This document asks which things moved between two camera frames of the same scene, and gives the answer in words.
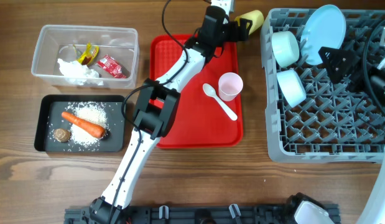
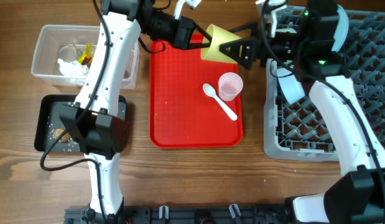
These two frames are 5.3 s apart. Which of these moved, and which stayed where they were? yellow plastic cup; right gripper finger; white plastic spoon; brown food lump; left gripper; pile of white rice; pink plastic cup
Moved: yellow plastic cup; left gripper; pile of white rice; right gripper finger
Stayed: white plastic spoon; brown food lump; pink plastic cup
